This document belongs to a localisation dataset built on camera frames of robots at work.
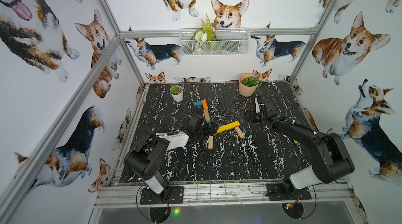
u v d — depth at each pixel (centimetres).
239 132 95
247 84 106
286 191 68
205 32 82
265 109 71
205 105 107
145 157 46
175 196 73
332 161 44
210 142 90
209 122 100
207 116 101
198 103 109
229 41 92
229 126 98
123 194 76
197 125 74
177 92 106
